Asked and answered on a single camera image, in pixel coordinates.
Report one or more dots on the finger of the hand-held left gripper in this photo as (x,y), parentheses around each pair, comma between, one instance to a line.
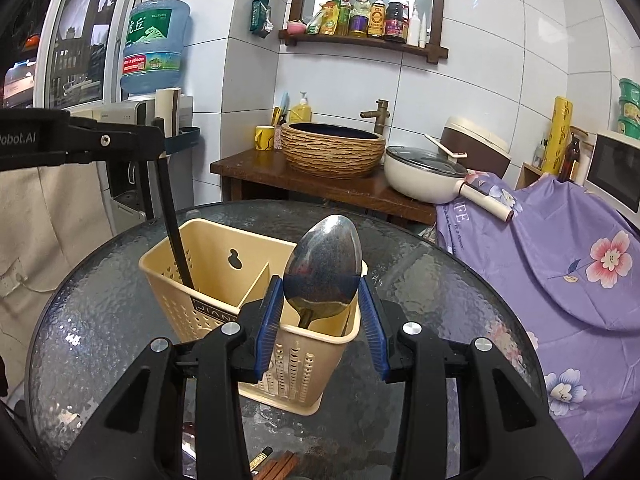
(115,140)

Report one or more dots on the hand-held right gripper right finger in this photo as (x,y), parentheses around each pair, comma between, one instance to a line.
(375,327)

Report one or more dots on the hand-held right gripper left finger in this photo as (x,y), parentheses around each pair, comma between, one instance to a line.
(267,325)

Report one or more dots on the metal spoon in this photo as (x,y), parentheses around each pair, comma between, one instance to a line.
(322,255)

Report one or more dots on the beige plastic utensil holder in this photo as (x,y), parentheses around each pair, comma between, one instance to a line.
(170,270)

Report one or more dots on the white water dispenser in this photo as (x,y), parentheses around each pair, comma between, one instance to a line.
(125,195)

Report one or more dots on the teal cup holder tray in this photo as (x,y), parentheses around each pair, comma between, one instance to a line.
(182,137)

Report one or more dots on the beige cloth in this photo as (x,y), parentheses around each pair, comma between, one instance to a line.
(50,220)

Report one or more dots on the blue water jug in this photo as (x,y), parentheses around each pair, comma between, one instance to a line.
(155,45)

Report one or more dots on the white framed window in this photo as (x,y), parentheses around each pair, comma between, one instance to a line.
(85,35)

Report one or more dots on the dark wooden washstand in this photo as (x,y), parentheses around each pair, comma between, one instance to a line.
(260,167)

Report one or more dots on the cream frying pan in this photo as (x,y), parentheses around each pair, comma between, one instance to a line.
(415,185)

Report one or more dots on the yellow mug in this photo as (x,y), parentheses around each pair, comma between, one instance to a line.
(264,138)

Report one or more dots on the glass pan lid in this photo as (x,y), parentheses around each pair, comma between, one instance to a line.
(420,157)

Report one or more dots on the brown ribbed wash basin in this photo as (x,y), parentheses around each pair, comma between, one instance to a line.
(330,152)

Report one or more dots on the purple floral cloth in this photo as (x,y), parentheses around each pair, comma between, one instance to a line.
(550,270)

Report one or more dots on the yellow soap pump bottle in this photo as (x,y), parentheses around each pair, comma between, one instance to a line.
(301,111)

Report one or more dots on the green hanging packet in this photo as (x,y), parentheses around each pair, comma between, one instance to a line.
(260,15)

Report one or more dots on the white rice paddle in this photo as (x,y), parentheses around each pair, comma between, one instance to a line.
(442,145)

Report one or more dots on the brown and white rice cooker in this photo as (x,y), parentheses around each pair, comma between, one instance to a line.
(485,150)

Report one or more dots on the bronze faucet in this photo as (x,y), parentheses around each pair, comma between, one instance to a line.
(381,115)

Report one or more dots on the pink bowl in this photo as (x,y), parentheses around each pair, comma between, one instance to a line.
(296,27)

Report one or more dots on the wooden rack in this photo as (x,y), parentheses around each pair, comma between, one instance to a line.
(527,175)

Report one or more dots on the small clear bottle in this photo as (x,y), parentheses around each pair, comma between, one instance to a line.
(538,152)

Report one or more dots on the yellow seasoning packet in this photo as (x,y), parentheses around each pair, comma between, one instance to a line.
(329,20)

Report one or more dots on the dark wooden mirror shelf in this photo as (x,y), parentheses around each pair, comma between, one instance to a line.
(350,40)

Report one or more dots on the brown glass bottle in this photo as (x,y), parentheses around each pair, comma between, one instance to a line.
(570,160)

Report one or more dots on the green and yellow bottle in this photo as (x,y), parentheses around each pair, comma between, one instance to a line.
(344,17)

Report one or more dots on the yellow wrap roll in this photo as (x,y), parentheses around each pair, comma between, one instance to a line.
(557,135)

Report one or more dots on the oil bottle with purple label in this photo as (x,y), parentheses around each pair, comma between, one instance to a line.
(359,20)

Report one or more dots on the white microwave oven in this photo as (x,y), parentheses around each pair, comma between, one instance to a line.
(612,170)

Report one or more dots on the dark bottle with yellow label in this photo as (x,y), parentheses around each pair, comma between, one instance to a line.
(376,20)

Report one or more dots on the white squeeze bottle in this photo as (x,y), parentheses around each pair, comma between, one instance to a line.
(413,30)
(424,32)

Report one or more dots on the dark bottle with red label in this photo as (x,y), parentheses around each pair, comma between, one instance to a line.
(395,22)

